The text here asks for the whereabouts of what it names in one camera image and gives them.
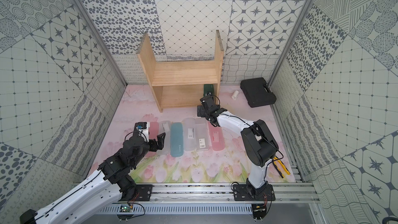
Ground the dark green pencil case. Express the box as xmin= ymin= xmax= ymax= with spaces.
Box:
xmin=203 ymin=84 xmax=215 ymax=96

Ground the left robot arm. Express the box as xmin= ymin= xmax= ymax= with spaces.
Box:
xmin=20 ymin=131 xmax=165 ymax=224

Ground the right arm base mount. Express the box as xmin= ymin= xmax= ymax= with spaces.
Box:
xmin=231 ymin=182 xmax=276 ymax=201

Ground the teal pencil case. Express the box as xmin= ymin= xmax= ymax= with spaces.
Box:
xmin=171 ymin=122 xmax=184 ymax=158

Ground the black plastic tool case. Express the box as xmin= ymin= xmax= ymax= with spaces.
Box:
xmin=240 ymin=77 xmax=277 ymax=108

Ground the clear rounded pencil case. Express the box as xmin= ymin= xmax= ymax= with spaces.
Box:
xmin=158 ymin=120 xmax=172 ymax=156

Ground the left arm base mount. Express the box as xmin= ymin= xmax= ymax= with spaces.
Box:
xmin=120 ymin=184 xmax=153 ymax=202

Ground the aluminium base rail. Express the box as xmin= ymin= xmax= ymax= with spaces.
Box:
xmin=78 ymin=183 xmax=320 ymax=219

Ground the yellow black tool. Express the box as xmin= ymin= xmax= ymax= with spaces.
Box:
xmin=273 ymin=157 xmax=291 ymax=178

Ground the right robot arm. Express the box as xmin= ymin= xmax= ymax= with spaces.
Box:
xmin=199 ymin=94 xmax=279 ymax=190

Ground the frosted rectangular pencil case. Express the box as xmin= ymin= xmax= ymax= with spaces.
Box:
xmin=194 ymin=118 xmax=209 ymax=151

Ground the pink rounded pencil case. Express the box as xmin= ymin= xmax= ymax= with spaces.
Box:
xmin=146 ymin=122 xmax=159 ymax=157

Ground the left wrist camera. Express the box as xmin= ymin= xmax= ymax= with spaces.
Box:
xmin=134 ymin=122 xmax=150 ymax=139

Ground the wooden two-tier shelf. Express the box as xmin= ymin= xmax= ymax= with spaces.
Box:
xmin=137 ymin=30 xmax=224 ymax=112

